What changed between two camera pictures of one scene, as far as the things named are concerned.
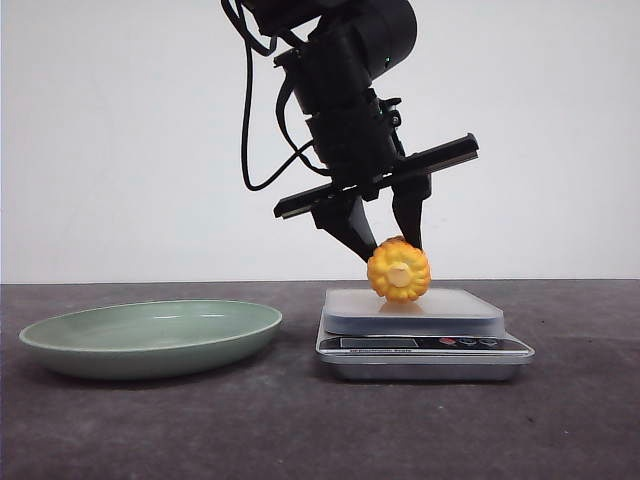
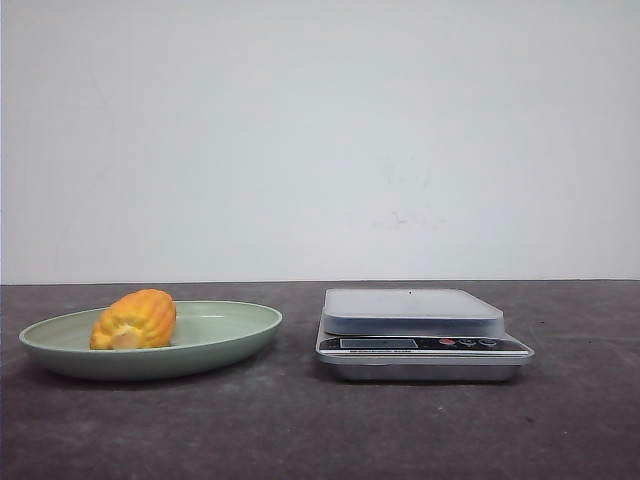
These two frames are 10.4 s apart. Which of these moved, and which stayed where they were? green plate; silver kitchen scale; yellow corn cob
Moved: yellow corn cob
Stayed: silver kitchen scale; green plate
